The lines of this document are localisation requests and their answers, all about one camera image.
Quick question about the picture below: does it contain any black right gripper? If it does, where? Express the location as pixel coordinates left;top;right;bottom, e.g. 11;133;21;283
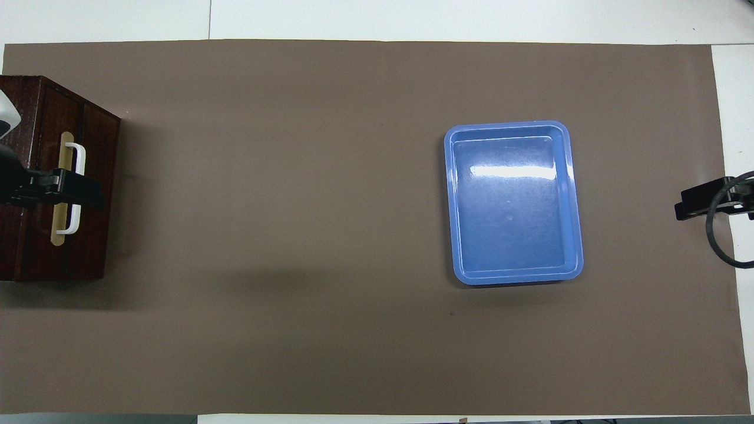
674;175;754;222

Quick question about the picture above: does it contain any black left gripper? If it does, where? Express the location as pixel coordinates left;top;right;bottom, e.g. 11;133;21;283
0;144;106;211

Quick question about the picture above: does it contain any white drawer handle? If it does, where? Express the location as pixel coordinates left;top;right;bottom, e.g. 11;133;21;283
56;143;87;236

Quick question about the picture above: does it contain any dark wooden drawer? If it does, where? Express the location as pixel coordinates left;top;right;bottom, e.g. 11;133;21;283
40;79;85;281

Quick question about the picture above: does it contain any dark brown wooden cabinet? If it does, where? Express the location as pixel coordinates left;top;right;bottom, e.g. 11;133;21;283
0;75;122;283

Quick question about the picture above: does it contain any blue plastic tray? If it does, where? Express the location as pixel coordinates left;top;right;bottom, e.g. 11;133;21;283
443;120;585;287

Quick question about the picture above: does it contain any brown table mat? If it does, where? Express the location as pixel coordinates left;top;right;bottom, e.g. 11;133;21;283
0;39;752;416

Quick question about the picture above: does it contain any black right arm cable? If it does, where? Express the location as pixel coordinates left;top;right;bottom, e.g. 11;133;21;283
705;170;754;270

